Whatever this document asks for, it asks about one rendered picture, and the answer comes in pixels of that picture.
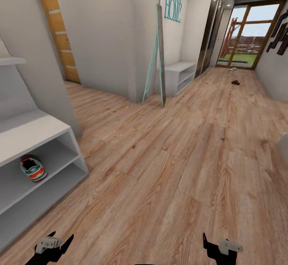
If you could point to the standing mirror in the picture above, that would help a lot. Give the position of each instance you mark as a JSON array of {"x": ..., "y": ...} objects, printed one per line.
[{"x": 160, "y": 49}]

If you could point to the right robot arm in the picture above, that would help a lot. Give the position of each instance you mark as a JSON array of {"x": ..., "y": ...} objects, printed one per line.
[{"x": 225, "y": 254}]

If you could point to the door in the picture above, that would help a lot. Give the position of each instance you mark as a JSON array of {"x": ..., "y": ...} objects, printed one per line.
[
  {"x": 56, "y": 24},
  {"x": 249, "y": 29}
]

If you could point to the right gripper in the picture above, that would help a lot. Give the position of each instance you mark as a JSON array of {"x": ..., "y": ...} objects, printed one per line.
[{"x": 214, "y": 253}]

